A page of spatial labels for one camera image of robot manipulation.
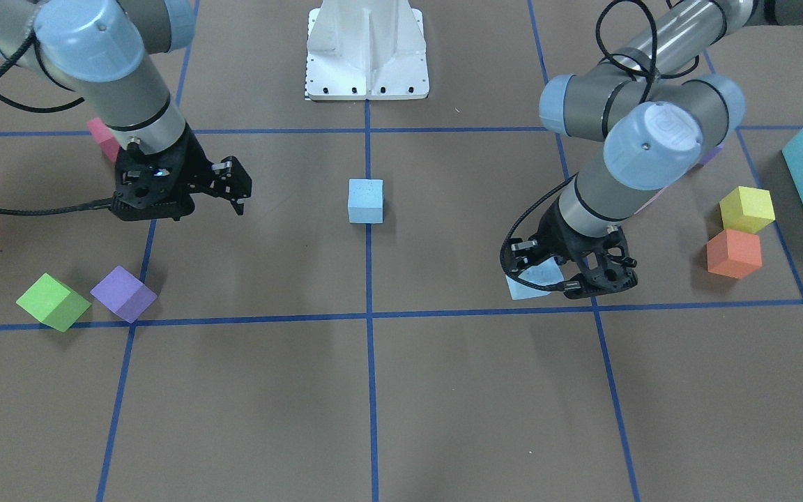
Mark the yellow block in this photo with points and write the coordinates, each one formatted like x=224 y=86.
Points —
x=747 y=209

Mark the pink block near pedestal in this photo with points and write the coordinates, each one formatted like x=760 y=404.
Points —
x=105 y=139

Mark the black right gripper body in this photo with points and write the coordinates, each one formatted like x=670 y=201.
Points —
x=196 y=167

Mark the light pink block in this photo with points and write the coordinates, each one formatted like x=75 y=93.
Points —
x=658 y=193

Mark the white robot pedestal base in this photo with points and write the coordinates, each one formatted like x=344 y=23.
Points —
x=366 y=50

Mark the purple block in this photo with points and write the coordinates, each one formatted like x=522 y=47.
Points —
x=123 y=294
x=709 y=156

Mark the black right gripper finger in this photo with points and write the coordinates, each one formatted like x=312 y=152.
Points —
x=232 y=182

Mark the orange block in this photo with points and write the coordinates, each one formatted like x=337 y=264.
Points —
x=733 y=253

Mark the green block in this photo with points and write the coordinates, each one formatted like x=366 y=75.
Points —
x=53 y=303

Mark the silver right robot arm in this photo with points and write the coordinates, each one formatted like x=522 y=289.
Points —
x=102 y=50

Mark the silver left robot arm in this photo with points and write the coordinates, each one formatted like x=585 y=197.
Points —
x=651 y=133

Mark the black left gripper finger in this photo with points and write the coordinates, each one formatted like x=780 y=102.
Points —
x=526 y=254

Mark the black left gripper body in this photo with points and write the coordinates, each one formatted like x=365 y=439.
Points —
x=552 y=228

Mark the light blue block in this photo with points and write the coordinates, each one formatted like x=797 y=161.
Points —
x=365 y=202
x=545 y=274

